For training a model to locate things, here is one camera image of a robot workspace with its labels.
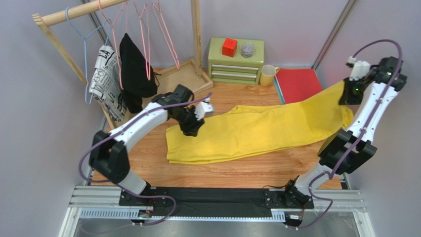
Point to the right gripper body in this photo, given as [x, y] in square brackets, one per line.
[348, 97]

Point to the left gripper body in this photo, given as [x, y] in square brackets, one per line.
[188, 122]

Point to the yellow trousers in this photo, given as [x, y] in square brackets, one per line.
[247, 131]

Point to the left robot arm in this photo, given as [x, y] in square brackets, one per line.
[109, 152]

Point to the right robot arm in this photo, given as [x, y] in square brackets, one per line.
[372, 88]

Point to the wooden clothes rack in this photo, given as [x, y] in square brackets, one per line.
[189, 72]

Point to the black garment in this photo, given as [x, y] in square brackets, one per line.
[138, 82]

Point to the red folder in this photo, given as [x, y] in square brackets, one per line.
[295, 85]

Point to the green mini drawer chest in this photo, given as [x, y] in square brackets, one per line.
[236, 69]

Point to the red cube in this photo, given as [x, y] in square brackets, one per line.
[229, 47]

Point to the white patterned garment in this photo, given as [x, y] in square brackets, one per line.
[105, 84]

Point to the yellow mug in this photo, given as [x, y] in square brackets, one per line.
[268, 72]

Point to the black base cloth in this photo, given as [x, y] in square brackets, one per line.
[207, 202]

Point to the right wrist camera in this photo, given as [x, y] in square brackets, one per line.
[359, 68]

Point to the pink wire hanger right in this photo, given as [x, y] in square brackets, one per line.
[163, 27]

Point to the pink wire hanger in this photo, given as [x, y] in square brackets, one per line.
[143, 17]
[163, 27]

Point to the pink wire hanger middle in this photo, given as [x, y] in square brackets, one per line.
[143, 17]

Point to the aluminium base frame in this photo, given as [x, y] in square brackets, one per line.
[102, 202]

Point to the blue wire hanger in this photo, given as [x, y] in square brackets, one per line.
[87, 96]

